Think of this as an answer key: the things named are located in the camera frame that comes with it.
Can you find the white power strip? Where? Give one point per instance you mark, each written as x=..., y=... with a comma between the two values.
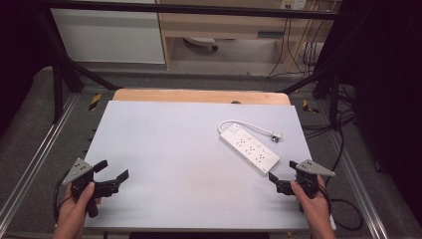
x=249, y=149

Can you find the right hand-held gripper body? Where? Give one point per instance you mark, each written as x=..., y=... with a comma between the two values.
x=312, y=168

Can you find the white power plug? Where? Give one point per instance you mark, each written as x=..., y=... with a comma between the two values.
x=276, y=136

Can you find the white cabinet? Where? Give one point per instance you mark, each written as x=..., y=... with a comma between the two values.
x=109, y=36

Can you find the dark curtain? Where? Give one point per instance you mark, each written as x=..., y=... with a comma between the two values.
x=388, y=83
x=20, y=49

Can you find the person's right hand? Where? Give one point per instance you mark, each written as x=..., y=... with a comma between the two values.
x=315, y=209

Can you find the wooden table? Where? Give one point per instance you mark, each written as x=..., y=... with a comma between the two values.
x=199, y=96

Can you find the white wall socket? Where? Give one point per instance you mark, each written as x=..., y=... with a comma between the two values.
x=293, y=4

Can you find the white chair base with caster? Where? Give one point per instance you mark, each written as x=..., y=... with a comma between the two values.
x=200, y=41

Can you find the black metal frame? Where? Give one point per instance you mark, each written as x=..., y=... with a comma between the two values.
x=185, y=9

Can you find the person's left hand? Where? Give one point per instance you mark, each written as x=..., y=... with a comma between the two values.
x=73, y=210

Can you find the yellow black floor tape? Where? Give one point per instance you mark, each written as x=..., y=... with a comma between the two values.
x=95, y=102
x=310, y=107

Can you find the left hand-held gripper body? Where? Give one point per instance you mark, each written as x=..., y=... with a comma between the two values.
x=79, y=171

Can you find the light wooden desk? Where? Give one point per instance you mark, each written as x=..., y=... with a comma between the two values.
x=229, y=25

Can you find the aluminium floor rail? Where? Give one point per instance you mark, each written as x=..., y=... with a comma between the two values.
x=361, y=189
x=36, y=156

